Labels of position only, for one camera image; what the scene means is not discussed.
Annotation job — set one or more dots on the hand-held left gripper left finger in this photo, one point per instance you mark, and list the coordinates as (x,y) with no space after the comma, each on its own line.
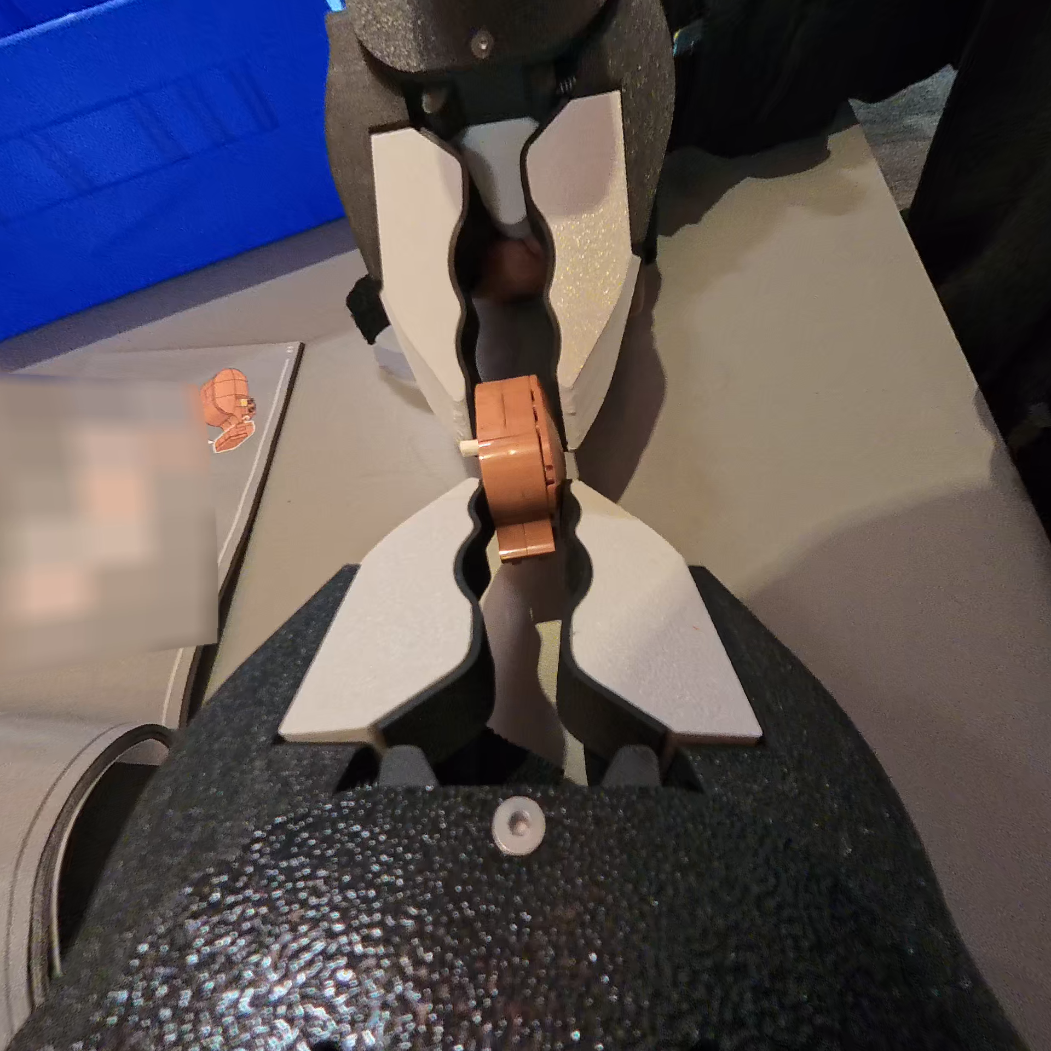
(386,641)

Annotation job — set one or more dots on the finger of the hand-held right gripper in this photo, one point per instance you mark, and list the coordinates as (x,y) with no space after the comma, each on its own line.
(419,247)
(595,230)

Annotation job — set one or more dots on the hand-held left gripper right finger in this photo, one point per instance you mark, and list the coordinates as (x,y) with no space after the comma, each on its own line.
(657,641)

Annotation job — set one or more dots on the round brown brick assembly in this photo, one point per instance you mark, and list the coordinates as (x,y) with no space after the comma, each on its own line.
(518,460)

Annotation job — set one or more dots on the grey desk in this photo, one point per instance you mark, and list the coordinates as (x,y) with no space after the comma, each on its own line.
(789,411)

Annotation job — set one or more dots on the grey instruction booklet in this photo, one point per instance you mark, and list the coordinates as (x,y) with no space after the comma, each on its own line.
(247,493)

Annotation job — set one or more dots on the row of blue plastic bins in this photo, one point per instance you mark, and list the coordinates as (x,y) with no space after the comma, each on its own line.
(148,148)

